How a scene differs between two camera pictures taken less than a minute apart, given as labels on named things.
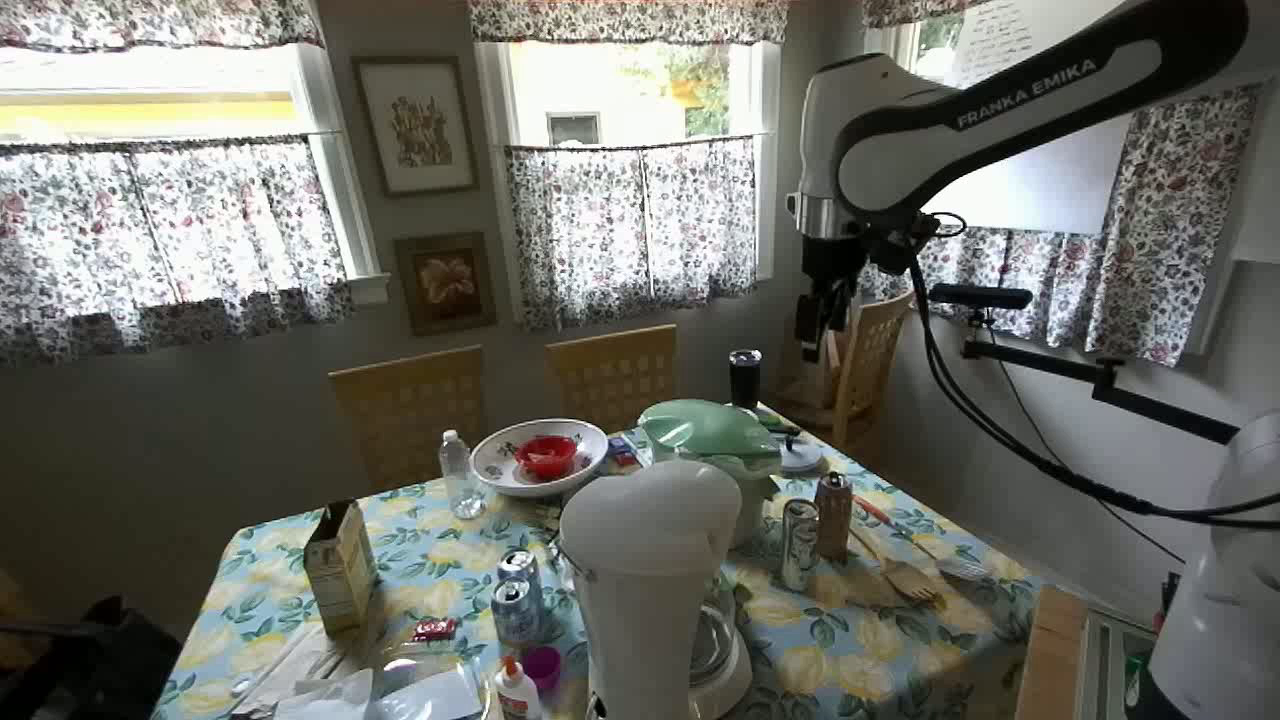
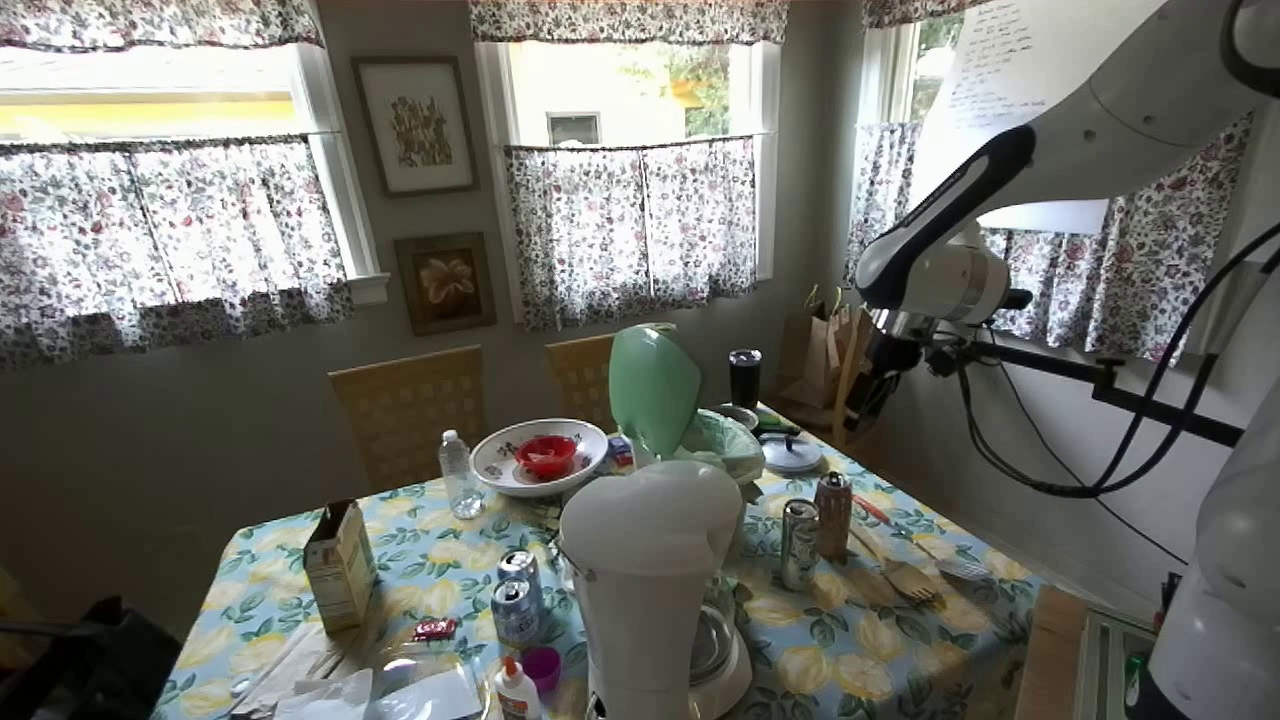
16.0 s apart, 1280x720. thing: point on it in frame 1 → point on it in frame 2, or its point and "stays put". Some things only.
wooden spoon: (901, 575) stays put
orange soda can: (833, 516) stays put
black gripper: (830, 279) → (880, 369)
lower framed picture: (444, 282) stays put
